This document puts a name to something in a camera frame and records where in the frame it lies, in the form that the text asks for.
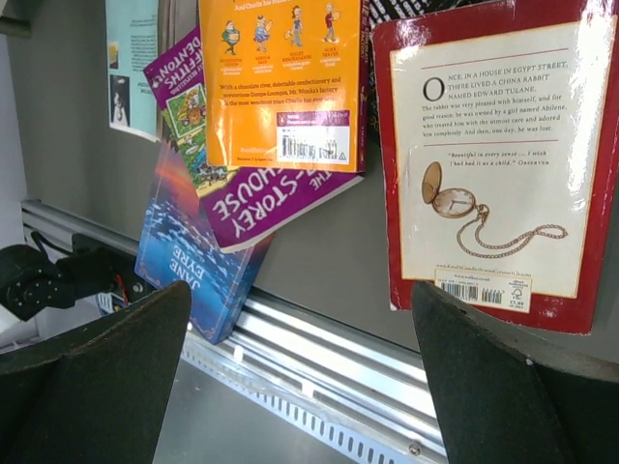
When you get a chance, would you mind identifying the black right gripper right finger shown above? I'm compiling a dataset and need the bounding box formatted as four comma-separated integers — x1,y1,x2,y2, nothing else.
412,282,618,463

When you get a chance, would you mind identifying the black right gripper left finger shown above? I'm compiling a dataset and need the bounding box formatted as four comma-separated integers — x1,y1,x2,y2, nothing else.
1,281,191,463

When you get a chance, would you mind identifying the purple storey treehouse book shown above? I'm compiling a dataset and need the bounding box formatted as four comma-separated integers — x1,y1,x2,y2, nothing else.
143,27,363,252

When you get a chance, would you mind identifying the orange Charlie Chocolate Factory book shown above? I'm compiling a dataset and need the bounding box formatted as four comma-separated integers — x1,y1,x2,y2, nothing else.
198,0,369,173

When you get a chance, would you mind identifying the black treehouse book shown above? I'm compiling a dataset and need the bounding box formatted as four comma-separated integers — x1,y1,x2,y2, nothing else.
368,0,485,143

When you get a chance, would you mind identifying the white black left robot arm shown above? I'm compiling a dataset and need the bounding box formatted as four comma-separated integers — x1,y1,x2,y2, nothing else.
1,245,76,322

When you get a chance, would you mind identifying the blue Jane Eyre book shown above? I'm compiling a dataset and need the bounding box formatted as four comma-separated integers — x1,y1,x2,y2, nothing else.
134,143,272,345

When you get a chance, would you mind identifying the red Edward Tulane book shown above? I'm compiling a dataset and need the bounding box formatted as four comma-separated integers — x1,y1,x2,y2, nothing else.
372,1,618,334

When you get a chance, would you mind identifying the light teal paperback book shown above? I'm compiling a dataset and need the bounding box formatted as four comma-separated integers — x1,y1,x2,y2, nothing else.
105,0,159,142

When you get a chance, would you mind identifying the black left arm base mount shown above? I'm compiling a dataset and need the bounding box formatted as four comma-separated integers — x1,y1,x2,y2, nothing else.
55,233,155,305

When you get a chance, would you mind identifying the aluminium front rail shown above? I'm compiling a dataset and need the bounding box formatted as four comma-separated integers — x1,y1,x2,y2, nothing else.
20,198,449,464

